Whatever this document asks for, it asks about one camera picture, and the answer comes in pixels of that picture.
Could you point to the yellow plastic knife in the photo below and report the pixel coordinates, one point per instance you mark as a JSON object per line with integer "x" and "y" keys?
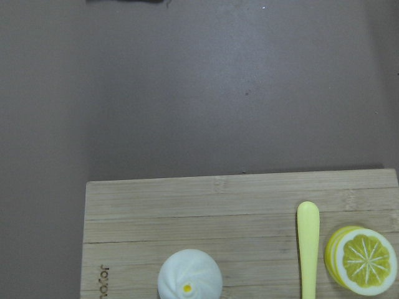
{"x": 308, "y": 226}

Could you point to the bamboo cutting board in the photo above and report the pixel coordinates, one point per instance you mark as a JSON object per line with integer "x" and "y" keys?
{"x": 247, "y": 223}

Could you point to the grey folded cloth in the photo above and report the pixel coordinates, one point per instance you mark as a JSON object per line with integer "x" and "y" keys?
{"x": 145, "y": 1}

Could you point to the white steamed bun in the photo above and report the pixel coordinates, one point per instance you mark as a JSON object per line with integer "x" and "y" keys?
{"x": 190, "y": 273}

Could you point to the thick lemon half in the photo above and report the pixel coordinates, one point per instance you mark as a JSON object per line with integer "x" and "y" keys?
{"x": 361, "y": 260}

